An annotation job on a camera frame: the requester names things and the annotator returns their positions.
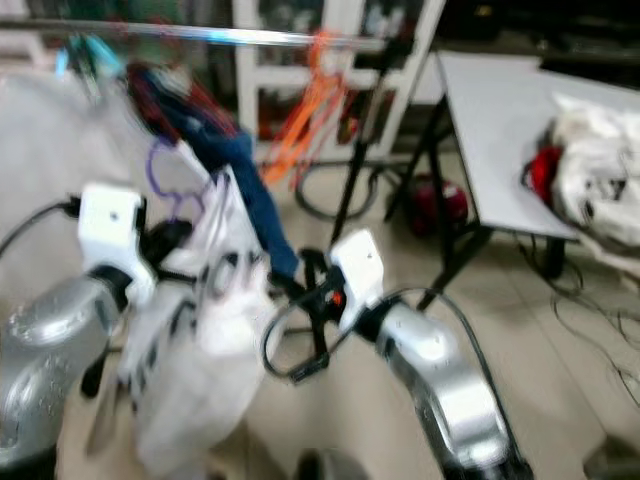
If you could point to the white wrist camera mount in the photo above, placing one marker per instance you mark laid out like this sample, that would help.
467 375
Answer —
358 270
110 225

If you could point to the teal plastic hanger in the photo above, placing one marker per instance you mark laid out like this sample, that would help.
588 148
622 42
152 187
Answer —
100 55

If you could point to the purple plastic hanger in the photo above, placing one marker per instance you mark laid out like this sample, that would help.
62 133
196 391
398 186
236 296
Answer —
150 170

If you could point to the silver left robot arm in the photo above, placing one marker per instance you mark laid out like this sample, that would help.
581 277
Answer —
50 360

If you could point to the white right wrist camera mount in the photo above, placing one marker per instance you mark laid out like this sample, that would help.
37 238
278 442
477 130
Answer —
358 270

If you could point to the white shirt black stripes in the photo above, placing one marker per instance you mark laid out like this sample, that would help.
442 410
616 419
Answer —
200 380

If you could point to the orange plastic hanger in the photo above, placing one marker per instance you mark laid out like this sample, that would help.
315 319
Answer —
305 120

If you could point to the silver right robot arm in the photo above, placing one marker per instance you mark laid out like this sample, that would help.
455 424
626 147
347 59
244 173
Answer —
440 380

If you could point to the blue denim jeans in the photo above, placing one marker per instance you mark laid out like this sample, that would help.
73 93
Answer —
230 150

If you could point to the dark red bag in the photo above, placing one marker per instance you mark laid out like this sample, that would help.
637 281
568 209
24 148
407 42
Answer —
440 205

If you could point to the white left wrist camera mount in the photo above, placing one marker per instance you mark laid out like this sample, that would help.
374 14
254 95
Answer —
110 225

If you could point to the grey folding table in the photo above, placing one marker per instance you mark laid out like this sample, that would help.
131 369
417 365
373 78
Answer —
500 140

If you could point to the white grey crumpled garment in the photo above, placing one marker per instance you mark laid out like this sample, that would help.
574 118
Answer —
600 170

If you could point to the small red garment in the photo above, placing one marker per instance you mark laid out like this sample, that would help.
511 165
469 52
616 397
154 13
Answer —
545 175

